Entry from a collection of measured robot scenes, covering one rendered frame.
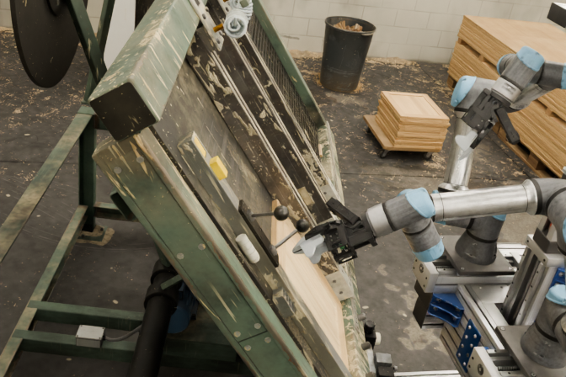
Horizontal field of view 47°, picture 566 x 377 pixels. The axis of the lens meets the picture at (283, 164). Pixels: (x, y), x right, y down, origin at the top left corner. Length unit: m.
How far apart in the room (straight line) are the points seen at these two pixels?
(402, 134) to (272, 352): 3.90
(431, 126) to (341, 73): 1.44
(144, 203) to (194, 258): 0.17
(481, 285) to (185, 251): 1.43
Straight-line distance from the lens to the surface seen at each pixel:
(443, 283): 2.50
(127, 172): 1.31
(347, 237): 1.59
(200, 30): 1.89
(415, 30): 7.84
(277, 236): 1.92
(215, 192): 1.59
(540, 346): 2.17
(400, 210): 1.57
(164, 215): 1.35
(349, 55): 6.42
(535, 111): 5.97
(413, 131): 5.35
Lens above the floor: 2.37
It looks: 28 degrees down
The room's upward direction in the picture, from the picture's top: 10 degrees clockwise
